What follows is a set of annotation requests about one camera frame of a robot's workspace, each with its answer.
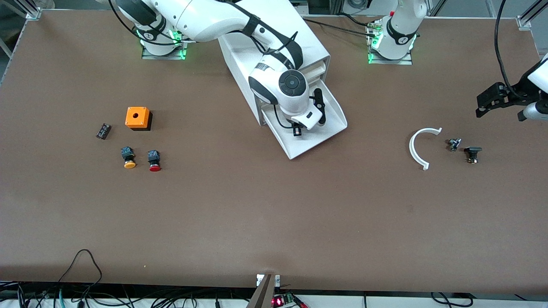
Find white drawer cabinet housing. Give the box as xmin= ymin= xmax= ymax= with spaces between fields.
xmin=216 ymin=0 xmax=331 ymax=127

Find yellow push button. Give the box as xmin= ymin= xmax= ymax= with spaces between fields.
xmin=120 ymin=146 xmax=137 ymax=169

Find white curved plastic piece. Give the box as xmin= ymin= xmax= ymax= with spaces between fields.
xmin=409 ymin=127 xmax=443 ymax=171

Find orange box with hole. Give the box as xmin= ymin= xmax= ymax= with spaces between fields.
xmin=125 ymin=107 xmax=153 ymax=131

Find circuit board with red light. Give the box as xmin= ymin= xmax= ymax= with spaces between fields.
xmin=272 ymin=293 xmax=307 ymax=308

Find black flat-headed switch part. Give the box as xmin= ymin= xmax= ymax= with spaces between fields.
xmin=464 ymin=146 xmax=483 ymax=165

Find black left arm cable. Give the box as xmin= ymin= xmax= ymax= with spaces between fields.
xmin=494 ymin=0 xmax=521 ymax=93

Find aluminium frame corner bracket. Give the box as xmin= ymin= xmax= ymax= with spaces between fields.
xmin=17 ymin=0 xmax=44 ymax=21
xmin=516 ymin=0 xmax=548 ymax=30

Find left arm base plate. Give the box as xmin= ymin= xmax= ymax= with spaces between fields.
xmin=367 ymin=19 xmax=414 ymax=65

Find black cable behind cabinet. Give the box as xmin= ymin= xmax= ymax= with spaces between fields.
xmin=302 ymin=13 xmax=378 ymax=38

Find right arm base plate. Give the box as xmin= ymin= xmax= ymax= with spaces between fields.
xmin=141 ymin=17 xmax=189 ymax=60

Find grey metal camera mount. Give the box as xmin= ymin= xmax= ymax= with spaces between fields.
xmin=246 ymin=274 xmax=281 ymax=308

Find black coiled cable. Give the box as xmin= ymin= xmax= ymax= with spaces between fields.
xmin=430 ymin=292 xmax=474 ymax=308

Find tangled black cables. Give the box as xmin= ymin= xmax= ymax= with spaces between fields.
xmin=0 ymin=280 xmax=254 ymax=308

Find thin black looped cable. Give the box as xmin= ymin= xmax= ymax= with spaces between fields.
xmin=58 ymin=249 xmax=103 ymax=285

